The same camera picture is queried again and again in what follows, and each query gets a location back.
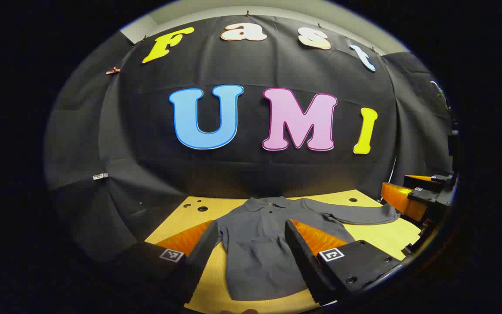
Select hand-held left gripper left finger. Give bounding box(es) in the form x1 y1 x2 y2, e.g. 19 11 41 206
116 219 223 305

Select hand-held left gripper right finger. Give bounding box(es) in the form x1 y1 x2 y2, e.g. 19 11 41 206
284 218 404 306

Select grey long-sleeved polo shirt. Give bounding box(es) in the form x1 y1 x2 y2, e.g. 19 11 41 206
216 196 402 301

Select black backdrop cloth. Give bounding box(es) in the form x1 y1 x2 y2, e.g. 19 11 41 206
44 14 457 263

